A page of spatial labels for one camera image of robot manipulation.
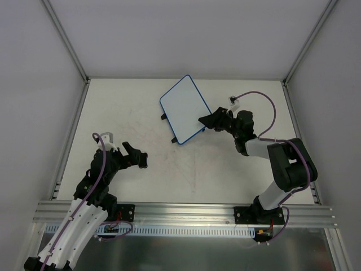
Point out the left aluminium frame post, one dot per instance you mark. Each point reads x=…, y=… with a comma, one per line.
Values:
x=64, y=38

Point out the blue framed whiteboard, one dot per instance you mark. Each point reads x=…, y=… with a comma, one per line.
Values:
x=184, y=104

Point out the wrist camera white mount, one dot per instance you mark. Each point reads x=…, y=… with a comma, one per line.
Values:
x=234, y=104
x=106, y=142

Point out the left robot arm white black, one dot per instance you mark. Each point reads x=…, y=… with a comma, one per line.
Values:
x=92, y=205

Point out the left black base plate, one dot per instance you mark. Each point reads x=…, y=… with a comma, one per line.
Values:
x=125, y=212

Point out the aluminium frame post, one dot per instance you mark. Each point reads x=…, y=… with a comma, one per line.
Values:
x=330, y=6
x=64, y=38

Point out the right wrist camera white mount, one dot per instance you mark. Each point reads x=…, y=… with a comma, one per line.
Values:
x=234, y=104

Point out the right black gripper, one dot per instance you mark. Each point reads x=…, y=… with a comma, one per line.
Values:
x=221, y=118

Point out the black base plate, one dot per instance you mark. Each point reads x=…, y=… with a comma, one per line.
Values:
x=247, y=215
x=125, y=212

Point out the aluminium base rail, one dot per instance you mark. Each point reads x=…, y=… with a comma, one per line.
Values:
x=184, y=214

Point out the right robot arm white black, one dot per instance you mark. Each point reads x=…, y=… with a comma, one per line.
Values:
x=292, y=167

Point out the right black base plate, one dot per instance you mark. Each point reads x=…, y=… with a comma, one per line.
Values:
x=247, y=215

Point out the right aluminium frame post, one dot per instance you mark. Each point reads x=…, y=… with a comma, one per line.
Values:
x=330, y=6

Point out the black whiteboard eraser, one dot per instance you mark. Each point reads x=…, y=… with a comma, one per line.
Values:
x=143, y=160

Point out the white slotted cable duct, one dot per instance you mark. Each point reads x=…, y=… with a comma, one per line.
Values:
x=169, y=231

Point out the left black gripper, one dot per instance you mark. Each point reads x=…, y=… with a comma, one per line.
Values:
x=127, y=158

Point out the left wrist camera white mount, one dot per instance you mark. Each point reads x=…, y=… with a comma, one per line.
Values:
x=106, y=142

